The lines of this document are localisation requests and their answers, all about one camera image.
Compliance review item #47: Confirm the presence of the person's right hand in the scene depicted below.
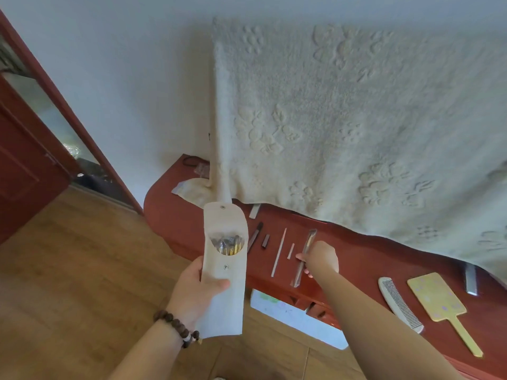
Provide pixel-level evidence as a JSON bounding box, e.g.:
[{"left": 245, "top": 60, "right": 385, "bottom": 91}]
[{"left": 296, "top": 240, "right": 340, "bottom": 279}]

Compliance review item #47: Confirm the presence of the person's left hand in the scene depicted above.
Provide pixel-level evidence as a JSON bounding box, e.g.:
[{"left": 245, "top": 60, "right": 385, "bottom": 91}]
[{"left": 166, "top": 255, "right": 231, "bottom": 333}]

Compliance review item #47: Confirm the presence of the beige fabric snap pouch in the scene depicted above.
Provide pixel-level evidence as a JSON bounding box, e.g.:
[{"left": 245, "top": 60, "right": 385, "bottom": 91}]
[{"left": 196, "top": 202, "right": 249, "bottom": 339}]

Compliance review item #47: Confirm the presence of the person's right forearm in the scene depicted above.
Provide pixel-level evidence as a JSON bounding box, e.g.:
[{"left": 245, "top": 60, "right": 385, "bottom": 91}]
[{"left": 312, "top": 265, "right": 465, "bottom": 380}]

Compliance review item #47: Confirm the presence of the person's left forearm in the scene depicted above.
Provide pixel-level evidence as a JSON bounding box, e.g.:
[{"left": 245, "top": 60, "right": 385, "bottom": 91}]
[{"left": 108, "top": 312, "right": 199, "bottom": 380}]

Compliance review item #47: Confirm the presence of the long thin pale stick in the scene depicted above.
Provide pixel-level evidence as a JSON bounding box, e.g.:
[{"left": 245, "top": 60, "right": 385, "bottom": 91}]
[{"left": 271, "top": 228, "right": 287, "bottom": 278}]

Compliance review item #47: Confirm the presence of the bundle of makeup brushes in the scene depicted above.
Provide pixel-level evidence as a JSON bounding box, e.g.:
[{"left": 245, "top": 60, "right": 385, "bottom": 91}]
[{"left": 210, "top": 233, "right": 245, "bottom": 256}]

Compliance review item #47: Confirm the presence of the dark slim makeup brush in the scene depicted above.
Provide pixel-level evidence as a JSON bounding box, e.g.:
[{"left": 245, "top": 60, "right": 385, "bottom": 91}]
[{"left": 247, "top": 222, "right": 264, "bottom": 254}]

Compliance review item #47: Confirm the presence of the white box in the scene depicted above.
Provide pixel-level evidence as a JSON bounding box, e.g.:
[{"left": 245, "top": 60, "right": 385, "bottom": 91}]
[{"left": 250, "top": 289, "right": 349, "bottom": 350}]

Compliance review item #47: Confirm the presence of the red wooden dresser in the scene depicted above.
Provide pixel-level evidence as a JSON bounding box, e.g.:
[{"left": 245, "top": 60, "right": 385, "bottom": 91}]
[{"left": 143, "top": 154, "right": 507, "bottom": 380}]

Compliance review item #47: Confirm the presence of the clear plastic bag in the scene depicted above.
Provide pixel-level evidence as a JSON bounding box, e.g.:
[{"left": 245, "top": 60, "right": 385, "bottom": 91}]
[{"left": 171, "top": 178, "right": 215, "bottom": 208}]

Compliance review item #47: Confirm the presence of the white plastic comb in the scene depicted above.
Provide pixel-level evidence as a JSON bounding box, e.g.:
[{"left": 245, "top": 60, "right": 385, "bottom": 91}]
[{"left": 378, "top": 277, "right": 424, "bottom": 334}]

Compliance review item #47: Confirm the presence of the yellow hand mirror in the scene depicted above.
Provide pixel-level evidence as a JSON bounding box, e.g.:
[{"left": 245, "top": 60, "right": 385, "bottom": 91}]
[{"left": 407, "top": 272, "right": 484, "bottom": 358}]

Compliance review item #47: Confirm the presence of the cream embossed floral towel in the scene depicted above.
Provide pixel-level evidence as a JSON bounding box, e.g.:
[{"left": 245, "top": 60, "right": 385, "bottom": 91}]
[{"left": 209, "top": 17, "right": 507, "bottom": 287}]

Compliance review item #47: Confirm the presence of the silver metal bar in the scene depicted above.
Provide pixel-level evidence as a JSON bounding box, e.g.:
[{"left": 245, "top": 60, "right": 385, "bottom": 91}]
[{"left": 464, "top": 262, "right": 478, "bottom": 296}]

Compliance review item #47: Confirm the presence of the red wooden door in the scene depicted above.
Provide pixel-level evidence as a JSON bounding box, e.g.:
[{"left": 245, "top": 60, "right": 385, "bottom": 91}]
[{"left": 0, "top": 75, "right": 80, "bottom": 246}]

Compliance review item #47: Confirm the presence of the brown beaded bracelet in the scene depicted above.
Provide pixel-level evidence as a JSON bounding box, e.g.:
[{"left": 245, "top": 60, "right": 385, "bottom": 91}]
[{"left": 153, "top": 310, "right": 201, "bottom": 349}]

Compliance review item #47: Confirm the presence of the red door frame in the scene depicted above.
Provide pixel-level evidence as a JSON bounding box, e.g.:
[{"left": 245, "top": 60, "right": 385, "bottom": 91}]
[{"left": 0, "top": 9, "right": 144, "bottom": 215}]

